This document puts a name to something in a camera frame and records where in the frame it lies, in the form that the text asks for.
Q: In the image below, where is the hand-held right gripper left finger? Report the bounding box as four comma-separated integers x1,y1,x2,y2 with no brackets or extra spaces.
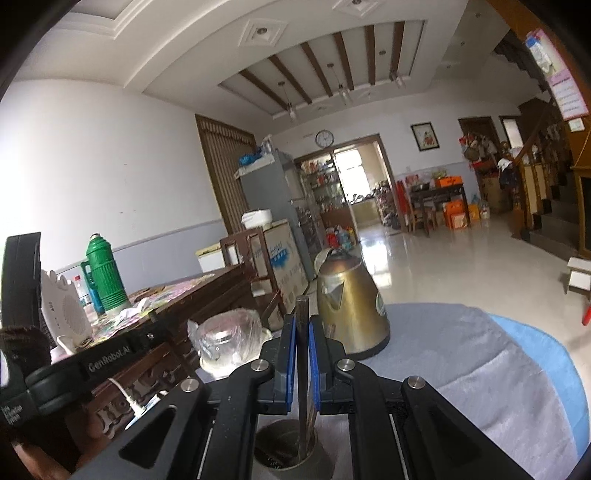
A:
71,314,297,480

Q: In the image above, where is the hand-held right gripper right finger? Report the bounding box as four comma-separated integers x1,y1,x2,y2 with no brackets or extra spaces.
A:
308,315,536,480

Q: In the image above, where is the single metal chopstick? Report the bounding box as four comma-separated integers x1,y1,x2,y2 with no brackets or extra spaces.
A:
295,296,311,467

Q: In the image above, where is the metal utensil holder cup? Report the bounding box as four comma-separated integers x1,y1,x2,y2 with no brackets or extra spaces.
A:
254,415,335,480

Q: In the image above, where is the person's left hand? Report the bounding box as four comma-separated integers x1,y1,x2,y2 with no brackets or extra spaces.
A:
0,325,125,480

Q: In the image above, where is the white fan heater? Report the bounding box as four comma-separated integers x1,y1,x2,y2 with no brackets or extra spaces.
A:
41,269,93,356

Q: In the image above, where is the golden electric kettle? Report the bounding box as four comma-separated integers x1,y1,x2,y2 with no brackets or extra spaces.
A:
314,248,391,361

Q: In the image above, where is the clear plastic-wrapped glass jar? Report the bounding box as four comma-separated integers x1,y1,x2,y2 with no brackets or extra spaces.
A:
187,309,266,370

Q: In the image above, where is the white power strip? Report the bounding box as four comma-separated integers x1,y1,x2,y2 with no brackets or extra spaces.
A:
131,391,169,416

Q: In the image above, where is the white chest freezer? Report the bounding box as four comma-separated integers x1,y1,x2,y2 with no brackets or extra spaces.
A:
252,219,310,301

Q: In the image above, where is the green thermos flask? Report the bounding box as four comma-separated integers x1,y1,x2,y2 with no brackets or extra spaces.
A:
81,233,131,315

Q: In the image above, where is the dark wooden sideboard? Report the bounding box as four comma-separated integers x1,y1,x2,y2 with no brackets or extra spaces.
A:
60,265,259,444

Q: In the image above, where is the white foam box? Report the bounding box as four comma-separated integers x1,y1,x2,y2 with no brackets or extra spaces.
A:
196,244,232,273

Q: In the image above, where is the dark wooden chair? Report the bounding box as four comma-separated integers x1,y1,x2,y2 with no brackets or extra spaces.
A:
219,226,287,330

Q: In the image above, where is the grey tablecloth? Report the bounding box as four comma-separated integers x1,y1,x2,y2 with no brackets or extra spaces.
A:
203,302,578,480

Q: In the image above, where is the white lidded container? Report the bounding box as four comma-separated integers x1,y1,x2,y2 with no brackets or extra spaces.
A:
241,209,273,229

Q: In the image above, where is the grey refrigerator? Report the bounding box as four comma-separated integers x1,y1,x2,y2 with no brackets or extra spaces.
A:
238,150,315,278

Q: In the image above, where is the glass display cabinet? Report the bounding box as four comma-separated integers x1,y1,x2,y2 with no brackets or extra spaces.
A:
300,157,352,232

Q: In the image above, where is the brown door curtain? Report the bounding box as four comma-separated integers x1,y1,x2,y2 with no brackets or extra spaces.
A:
195,114,257,236

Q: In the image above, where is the orange gift box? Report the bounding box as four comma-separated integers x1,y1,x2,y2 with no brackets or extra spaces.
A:
443,200,469,230

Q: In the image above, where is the dark wooden dining table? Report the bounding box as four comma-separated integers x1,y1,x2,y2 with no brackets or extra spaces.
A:
409,185,467,234

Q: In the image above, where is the blue tablecloth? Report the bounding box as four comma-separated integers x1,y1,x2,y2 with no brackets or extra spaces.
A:
487,311,587,467

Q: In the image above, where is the white step stool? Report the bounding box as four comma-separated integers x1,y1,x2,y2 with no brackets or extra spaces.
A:
563,257,591,294

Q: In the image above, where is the wooden staircase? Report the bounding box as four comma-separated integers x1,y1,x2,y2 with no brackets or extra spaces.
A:
510,97,591,259

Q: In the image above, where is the white power cable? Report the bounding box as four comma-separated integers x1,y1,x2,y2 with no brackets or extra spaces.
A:
108,378,139,411

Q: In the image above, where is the framed wall picture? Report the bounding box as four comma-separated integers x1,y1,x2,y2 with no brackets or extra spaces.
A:
411,122,435,151

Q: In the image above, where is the pink wall calendar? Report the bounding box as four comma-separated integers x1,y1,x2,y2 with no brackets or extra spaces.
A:
524,28,589,121

